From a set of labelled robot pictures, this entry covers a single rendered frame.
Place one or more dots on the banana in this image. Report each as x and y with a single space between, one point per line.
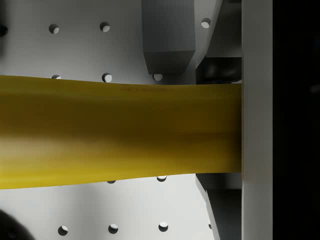
125 130

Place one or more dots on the grey cube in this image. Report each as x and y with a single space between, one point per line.
167 32

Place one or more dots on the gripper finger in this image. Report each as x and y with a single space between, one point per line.
225 205
225 50

